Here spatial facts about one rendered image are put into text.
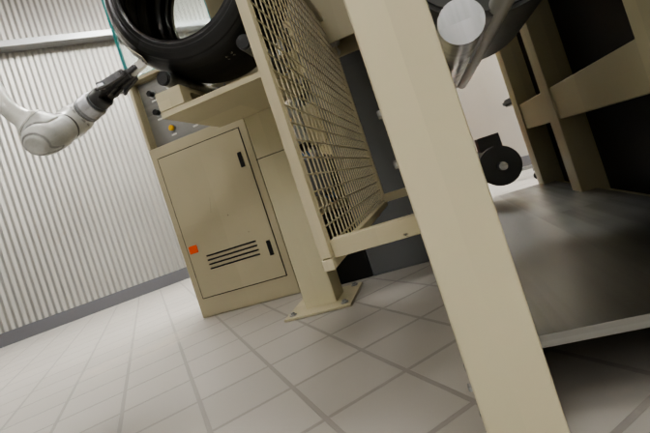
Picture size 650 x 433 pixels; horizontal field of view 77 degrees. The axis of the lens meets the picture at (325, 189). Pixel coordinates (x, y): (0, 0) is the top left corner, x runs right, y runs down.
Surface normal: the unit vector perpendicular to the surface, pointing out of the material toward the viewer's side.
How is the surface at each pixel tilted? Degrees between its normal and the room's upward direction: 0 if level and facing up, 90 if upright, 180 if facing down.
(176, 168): 90
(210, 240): 90
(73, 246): 90
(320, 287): 90
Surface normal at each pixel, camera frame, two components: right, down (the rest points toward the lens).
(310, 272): -0.24, 0.07
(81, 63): 0.40, -0.14
